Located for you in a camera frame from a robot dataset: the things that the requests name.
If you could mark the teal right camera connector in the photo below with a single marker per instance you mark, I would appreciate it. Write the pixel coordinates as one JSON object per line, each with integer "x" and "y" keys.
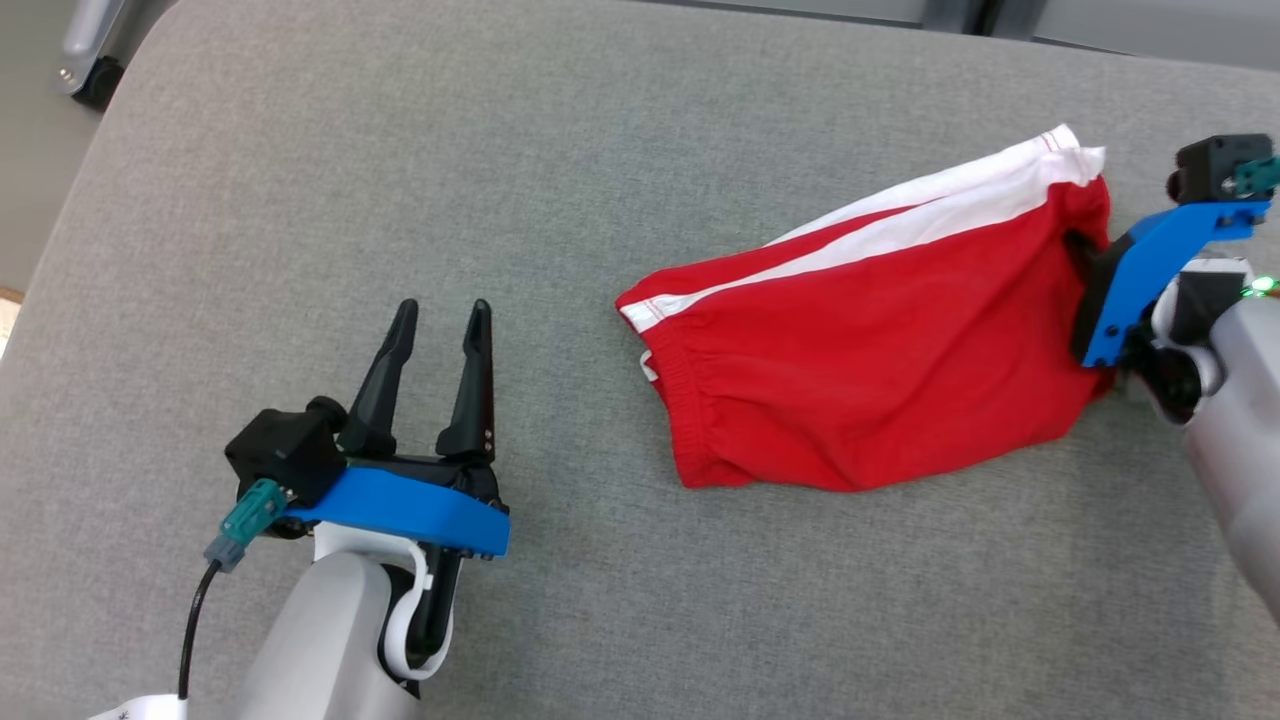
{"x": 1258, "y": 175}

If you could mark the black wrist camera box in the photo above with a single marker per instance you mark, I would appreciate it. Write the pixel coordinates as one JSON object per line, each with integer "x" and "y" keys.
{"x": 285, "y": 450}
{"x": 1205, "y": 170}

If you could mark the grey metal leg with caster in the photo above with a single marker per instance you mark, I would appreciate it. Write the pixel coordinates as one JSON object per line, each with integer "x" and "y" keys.
{"x": 90, "y": 50}

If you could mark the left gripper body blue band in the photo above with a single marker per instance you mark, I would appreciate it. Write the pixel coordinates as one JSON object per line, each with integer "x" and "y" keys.
{"x": 410, "y": 505}

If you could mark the teal left camera connector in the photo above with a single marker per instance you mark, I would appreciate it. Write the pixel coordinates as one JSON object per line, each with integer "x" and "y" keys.
{"x": 248, "y": 520}

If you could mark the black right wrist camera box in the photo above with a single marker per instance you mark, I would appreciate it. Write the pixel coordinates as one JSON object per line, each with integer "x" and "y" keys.
{"x": 1205, "y": 170}

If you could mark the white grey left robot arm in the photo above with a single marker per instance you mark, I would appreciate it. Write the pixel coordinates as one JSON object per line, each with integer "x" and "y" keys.
{"x": 320, "y": 640}

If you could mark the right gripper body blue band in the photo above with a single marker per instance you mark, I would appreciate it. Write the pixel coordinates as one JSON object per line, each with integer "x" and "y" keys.
{"x": 1130, "y": 285}

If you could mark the red and white shorts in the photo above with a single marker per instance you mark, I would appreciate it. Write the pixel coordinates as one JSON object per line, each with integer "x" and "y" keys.
{"x": 880, "y": 340}

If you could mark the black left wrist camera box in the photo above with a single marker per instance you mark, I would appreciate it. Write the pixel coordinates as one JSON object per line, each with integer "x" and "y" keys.
{"x": 285, "y": 450}

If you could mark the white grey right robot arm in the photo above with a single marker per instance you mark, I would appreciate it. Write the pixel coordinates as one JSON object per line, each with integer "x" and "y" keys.
{"x": 1240, "y": 420}

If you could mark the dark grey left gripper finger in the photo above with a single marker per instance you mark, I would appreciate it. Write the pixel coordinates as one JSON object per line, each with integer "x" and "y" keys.
{"x": 470, "y": 390}
{"x": 380, "y": 390}

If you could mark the teal camera connector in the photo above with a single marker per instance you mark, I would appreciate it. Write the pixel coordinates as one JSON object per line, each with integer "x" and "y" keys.
{"x": 248, "y": 520}
{"x": 1258, "y": 175}

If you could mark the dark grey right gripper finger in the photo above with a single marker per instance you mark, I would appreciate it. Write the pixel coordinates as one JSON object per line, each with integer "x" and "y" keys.
{"x": 1086, "y": 252}

